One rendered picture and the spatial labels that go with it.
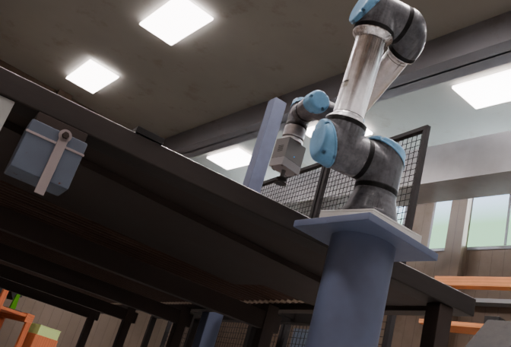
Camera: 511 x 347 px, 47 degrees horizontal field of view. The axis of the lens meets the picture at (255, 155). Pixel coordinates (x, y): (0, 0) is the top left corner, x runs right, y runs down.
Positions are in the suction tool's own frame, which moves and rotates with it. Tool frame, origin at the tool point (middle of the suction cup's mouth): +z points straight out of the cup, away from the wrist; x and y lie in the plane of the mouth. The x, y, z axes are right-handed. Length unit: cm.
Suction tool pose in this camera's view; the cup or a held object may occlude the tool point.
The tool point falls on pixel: (280, 183)
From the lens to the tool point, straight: 194.5
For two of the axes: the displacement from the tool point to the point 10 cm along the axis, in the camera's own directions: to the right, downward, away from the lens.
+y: -6.9, -4.6, -5.6
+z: -2.7, 8.8, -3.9
